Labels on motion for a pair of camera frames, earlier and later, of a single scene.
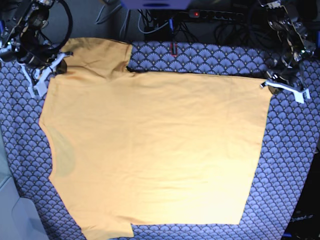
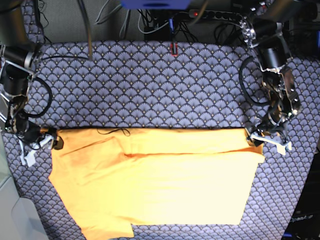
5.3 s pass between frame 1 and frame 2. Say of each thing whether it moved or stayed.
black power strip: stayed
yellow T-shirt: moved
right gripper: moved
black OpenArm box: stayed
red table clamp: stayed
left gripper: moved
